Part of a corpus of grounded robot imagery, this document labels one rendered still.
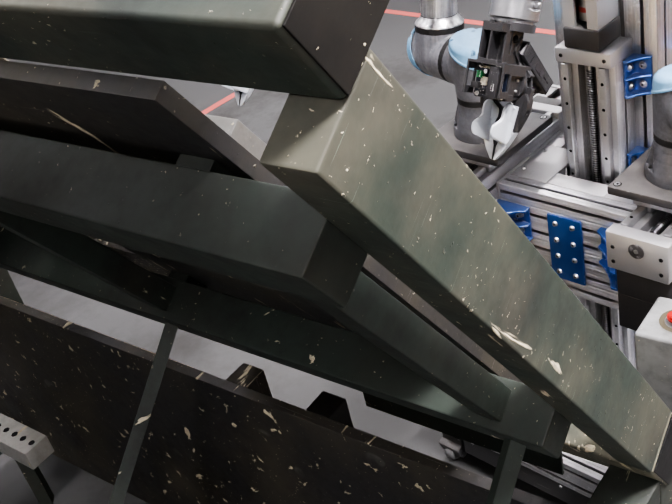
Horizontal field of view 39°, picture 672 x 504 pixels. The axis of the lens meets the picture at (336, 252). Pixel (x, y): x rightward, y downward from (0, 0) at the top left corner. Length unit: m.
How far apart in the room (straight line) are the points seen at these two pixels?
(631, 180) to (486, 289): 1.10
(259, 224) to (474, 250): 0.21
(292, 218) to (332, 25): 0.21
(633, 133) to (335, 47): 1.58
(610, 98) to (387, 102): 1.40
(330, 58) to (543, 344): 0.54
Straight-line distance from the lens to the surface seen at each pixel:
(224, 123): 1.01
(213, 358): 3.50
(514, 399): 1.41
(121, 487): 1.88
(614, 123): 2.16
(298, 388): 3.25
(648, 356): 1.84
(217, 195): 0.91
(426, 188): 0.83
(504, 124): 1.51
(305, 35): 0.67
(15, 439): 1.83
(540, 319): 1.11
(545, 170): 2.28
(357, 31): 0.72
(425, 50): 2.28
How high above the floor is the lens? 2.10
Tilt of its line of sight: 33 degrees down
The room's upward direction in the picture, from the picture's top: 14 degrees counter-clockwise
